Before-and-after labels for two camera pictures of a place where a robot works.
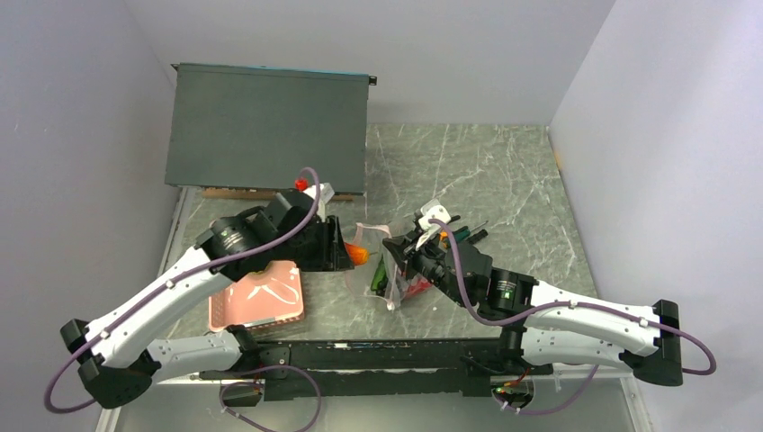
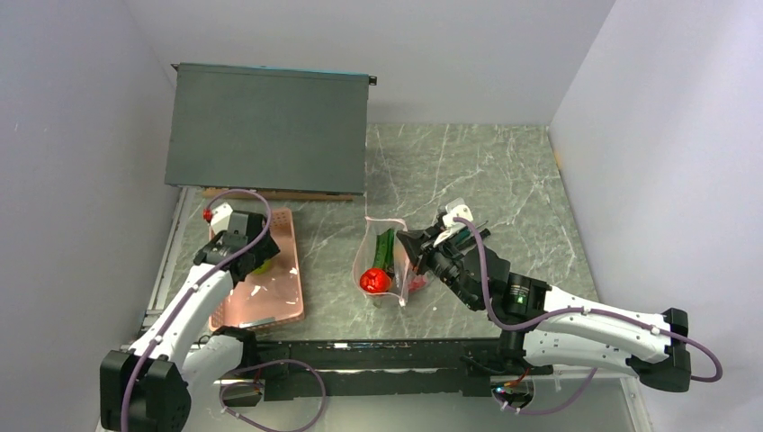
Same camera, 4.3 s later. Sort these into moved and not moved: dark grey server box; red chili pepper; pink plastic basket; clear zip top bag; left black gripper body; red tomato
Moved: clear zip top bag; left black gripper body; red tomato
Not moved: pink plastic basket; dark grey server box; red chili pepper
